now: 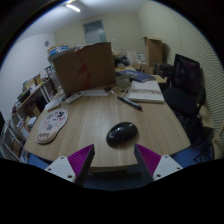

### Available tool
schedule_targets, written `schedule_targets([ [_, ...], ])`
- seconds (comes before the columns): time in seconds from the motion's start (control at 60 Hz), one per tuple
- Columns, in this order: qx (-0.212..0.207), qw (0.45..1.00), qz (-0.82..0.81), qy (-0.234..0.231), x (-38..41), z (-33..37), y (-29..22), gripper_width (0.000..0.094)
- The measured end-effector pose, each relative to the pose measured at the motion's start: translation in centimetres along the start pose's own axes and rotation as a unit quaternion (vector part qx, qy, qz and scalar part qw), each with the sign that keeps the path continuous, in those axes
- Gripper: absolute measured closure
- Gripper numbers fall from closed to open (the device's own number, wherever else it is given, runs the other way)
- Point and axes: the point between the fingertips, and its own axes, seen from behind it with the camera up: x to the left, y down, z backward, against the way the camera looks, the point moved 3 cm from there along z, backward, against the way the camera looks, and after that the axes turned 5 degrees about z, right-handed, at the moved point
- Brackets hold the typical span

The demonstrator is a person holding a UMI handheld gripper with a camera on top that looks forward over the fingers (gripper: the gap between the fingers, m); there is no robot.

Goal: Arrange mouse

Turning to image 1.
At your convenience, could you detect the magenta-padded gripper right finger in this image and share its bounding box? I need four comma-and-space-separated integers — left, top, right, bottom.
133, 143, 184, 186

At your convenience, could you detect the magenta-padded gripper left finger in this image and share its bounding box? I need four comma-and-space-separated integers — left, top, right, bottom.
44, 143, 96, 188

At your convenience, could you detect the black computer mouse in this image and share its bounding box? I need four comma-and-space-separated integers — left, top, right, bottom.
105, 121, 139, 148

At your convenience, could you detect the round printed mouse pad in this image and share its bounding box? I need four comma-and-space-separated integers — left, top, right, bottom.
35, 108, 69, 145

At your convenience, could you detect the white remote control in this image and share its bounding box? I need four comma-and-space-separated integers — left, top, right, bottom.
44, 99, 63, 112
64, 92, 85, 105

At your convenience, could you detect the dark pen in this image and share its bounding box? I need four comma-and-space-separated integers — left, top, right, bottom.
117, 95, 143, 111

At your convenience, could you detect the cluttered shelf unit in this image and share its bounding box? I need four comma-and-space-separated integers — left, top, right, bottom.
0, 66, 58, 161

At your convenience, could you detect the white book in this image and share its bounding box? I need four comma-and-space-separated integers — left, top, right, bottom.
128, 79, 166, 104

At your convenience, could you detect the black office chair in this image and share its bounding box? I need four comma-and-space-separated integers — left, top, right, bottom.
162, 53, 207, 118

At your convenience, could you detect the white paper sheet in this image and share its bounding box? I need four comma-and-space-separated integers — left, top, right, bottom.
81, 88, 111, 98

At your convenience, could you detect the blue book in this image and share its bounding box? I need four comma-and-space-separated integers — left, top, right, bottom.
116, 69, 157, 83

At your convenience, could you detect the large brown cardboard box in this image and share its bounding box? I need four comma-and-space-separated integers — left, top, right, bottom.
53, 41, 117, 97

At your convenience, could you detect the tall open cardboard box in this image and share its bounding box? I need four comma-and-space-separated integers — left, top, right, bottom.
140, 36, 164, 69

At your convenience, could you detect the ceiling tube light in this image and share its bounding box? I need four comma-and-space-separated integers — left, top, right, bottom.
64, 3, 82, 13

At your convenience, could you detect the wall window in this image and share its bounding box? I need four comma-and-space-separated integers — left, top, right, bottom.
82, 19, 108, 45

